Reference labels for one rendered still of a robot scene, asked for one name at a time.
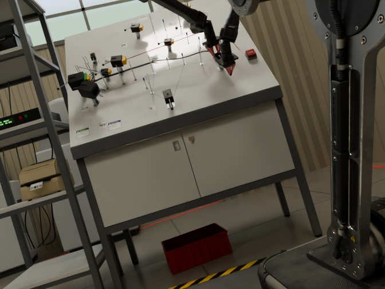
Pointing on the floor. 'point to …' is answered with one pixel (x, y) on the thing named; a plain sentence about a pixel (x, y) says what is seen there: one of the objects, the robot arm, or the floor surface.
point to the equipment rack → (78, 262)
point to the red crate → (196, 248)
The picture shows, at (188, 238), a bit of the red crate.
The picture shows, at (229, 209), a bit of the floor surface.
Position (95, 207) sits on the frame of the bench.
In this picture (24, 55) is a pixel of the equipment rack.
